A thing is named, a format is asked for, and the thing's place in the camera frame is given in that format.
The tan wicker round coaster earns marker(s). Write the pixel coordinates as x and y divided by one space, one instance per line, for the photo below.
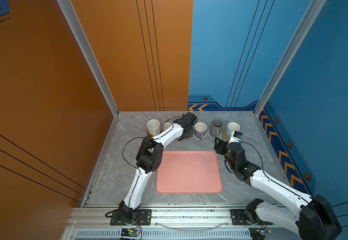
225 137

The circuit board right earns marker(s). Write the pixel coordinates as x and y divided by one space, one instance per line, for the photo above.
259 234

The green circuit board left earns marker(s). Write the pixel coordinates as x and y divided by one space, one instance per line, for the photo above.
130 234

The grey green mug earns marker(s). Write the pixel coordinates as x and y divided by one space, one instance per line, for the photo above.
216 128

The aluminium front rail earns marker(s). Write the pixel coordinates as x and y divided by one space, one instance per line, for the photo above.
169 222

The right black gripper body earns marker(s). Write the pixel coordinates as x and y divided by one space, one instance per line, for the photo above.
223 150

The light blue mug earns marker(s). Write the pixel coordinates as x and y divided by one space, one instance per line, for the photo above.
231 128

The blue grey woven coaster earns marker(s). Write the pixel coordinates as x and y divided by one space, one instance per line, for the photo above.
211 138

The pink rectangular tray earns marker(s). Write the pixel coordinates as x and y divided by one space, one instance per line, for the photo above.
189 172

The aluminium corner post left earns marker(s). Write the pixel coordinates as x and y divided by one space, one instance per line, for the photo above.
83 42

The plain brown round coaster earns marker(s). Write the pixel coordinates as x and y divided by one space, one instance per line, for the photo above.
149 135

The aluminium corner post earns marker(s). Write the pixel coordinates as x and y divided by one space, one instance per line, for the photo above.
297 39
83 42

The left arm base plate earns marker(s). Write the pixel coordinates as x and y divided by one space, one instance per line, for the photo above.
143 217

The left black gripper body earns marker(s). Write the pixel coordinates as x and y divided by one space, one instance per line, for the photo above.
190 133

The purple mug white inside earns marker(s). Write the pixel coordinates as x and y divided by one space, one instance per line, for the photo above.
200 131

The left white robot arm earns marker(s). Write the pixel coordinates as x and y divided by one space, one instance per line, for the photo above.
149 158

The aluminium corner post right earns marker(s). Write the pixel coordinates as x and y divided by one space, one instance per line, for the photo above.
297 39

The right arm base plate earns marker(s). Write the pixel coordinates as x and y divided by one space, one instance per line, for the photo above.
236 216

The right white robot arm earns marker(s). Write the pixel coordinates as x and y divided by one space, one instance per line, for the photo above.
311 218

